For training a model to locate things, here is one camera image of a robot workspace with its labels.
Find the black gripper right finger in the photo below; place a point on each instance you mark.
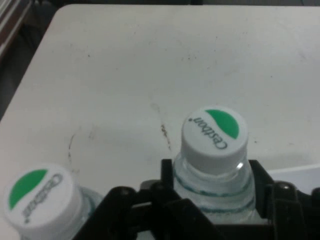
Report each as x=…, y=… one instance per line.
x=282, y=207

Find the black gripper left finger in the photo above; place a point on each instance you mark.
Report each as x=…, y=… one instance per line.
x=140, y=215

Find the clear water bottle green label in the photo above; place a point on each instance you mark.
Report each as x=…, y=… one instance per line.
x=37, y=200
x=212, y=140

